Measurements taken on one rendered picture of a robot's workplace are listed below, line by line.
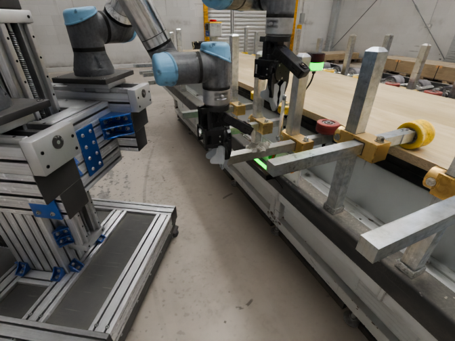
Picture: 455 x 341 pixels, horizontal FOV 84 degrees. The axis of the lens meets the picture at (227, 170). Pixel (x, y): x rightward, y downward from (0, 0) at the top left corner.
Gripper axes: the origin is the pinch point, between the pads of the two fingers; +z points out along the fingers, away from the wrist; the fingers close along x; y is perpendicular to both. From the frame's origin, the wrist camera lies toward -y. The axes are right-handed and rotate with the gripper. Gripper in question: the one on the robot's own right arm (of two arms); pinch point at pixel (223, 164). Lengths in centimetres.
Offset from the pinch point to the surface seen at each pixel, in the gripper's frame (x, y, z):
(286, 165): 26.5, -3.2, -12.8
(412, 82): -32, -136, -8
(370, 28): -589, -771, -19
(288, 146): 1.5, -23.5, -2.6
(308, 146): 5.0, -29.4, -3.0
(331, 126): 3.4, -39.8, -7.9
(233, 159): 1.5, -2.8, -2.2
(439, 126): 19, -76, -8
